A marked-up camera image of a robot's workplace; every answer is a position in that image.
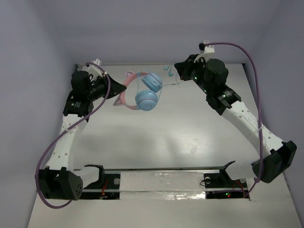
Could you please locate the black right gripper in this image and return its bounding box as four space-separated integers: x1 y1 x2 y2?
176 54 212 95

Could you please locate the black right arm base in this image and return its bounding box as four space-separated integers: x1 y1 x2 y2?
199 161 249 200

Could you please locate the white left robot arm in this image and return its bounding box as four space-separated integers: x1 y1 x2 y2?
35 71 126 202

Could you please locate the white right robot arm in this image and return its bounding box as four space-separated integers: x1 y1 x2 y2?
174 55 297 187

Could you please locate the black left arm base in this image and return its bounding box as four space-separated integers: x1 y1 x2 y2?
73 164 121 200

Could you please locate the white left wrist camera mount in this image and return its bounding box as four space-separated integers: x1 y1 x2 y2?
85 58 104 80

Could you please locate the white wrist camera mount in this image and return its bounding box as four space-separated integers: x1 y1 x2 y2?
85 58 104 80
194 40 215 63

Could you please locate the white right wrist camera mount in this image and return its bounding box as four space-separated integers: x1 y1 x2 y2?
194 40 215 63

